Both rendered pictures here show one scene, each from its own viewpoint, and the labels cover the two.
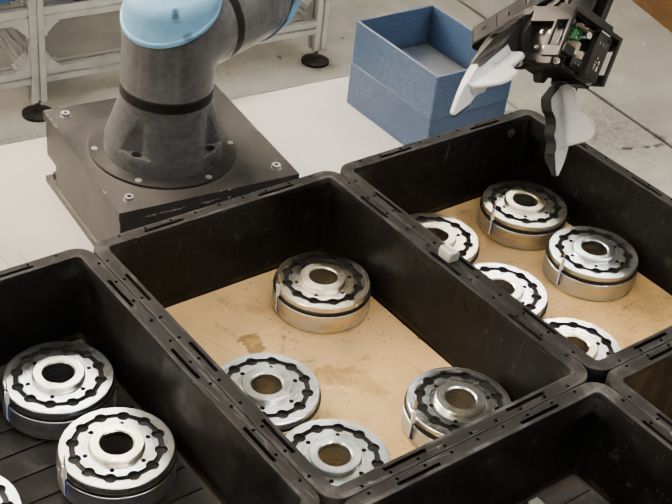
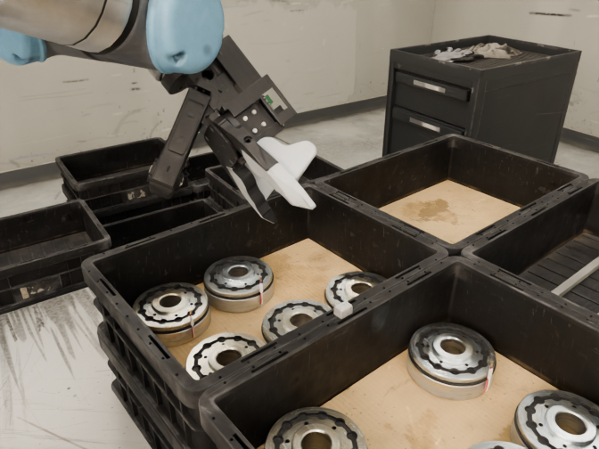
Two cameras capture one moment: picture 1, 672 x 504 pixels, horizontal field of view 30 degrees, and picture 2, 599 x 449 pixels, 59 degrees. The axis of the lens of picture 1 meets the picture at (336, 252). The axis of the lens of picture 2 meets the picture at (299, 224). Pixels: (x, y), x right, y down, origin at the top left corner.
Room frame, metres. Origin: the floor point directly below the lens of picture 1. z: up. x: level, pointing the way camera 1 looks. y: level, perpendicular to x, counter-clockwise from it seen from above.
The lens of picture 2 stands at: (1.07, 0.36, 1.31)
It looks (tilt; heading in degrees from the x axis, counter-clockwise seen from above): 29 degrees down; 271
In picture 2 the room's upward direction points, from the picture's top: straight up
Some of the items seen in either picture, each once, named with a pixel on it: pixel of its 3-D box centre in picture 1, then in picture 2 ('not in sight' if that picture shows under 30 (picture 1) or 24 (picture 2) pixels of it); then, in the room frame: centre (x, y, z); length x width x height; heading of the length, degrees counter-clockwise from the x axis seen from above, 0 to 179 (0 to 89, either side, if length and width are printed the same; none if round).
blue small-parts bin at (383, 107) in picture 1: (425, 100); not in sight; (1.72, -0.11, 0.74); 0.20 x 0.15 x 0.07; 40
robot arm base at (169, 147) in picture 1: (165, 114); not in sight; (1.38, 0.23, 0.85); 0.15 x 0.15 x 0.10
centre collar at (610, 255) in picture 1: (594, 249); (238, 273); (1.17, -0.29, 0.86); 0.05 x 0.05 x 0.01
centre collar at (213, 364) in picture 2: (434, 236); (228, 358); (1.16, -0.11, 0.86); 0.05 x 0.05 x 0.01
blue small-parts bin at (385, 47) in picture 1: (432, 59); not in sight; (1.72, -0.11, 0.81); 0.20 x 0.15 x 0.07; 39
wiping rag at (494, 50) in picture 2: not in sight; (494, 49); (0.32, -1.93, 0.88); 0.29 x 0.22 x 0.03; 35
